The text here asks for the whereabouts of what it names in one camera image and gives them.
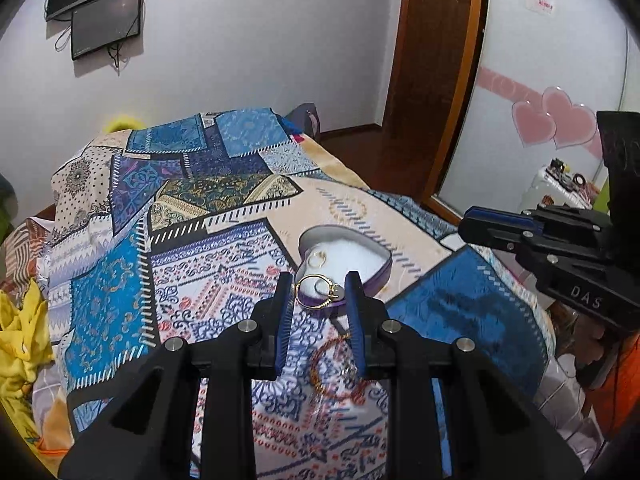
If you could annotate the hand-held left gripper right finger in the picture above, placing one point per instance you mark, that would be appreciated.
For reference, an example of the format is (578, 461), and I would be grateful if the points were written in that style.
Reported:
(352, 310)

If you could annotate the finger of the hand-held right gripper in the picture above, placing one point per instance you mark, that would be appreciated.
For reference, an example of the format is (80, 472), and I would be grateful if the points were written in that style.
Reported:
(495, 217)

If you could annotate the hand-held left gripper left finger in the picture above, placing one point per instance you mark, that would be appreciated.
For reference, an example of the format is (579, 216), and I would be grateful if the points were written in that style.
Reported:
(286, 310)

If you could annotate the large gold bangle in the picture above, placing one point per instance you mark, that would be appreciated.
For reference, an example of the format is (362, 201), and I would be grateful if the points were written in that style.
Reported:
(320, 292)

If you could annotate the purple heart-shaped jewelry box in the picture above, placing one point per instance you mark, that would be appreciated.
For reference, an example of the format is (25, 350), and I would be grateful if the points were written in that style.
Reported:
(350, 255)

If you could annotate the white cluttered side table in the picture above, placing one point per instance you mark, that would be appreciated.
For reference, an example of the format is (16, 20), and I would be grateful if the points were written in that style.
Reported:
(560, 187)

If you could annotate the white checked bed sheet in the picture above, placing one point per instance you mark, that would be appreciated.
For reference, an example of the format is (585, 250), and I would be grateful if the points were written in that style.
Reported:
(565, 390)

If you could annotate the orange cloth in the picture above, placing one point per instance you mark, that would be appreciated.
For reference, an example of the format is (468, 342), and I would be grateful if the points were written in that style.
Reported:
(617, 390)

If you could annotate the patchwork printed blanket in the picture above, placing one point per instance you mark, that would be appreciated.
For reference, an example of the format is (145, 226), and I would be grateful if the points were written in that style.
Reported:
(200, 210)

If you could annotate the white sliding wardrobe door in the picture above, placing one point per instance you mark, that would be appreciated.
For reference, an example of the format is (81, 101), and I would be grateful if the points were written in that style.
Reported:
(545, 85)

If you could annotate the brown wooden door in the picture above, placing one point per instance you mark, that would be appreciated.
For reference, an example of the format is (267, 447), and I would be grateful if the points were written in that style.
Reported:
(430, 60)

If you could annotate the purple bag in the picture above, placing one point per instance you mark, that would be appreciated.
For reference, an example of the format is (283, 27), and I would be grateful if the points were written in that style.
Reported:
(306, 117)

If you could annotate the red and white label sticker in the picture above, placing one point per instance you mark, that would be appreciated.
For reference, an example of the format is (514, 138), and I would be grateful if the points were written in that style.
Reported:
(541, 4)

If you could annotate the yellow plush toy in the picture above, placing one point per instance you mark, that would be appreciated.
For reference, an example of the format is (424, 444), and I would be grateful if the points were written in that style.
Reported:
(122, 122)

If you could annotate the yellow cloth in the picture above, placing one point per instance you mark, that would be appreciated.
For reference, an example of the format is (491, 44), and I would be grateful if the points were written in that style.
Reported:
(20, 340)

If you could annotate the striped orange pillow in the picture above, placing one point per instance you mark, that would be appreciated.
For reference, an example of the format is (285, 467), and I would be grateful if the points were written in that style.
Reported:
(25, 250)

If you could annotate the small black monitor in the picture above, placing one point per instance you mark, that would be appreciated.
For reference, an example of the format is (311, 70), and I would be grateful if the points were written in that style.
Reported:
(105, 22)

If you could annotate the pink heart wall decoration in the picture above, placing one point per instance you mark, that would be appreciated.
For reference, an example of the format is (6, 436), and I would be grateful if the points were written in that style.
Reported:
(555, 117)

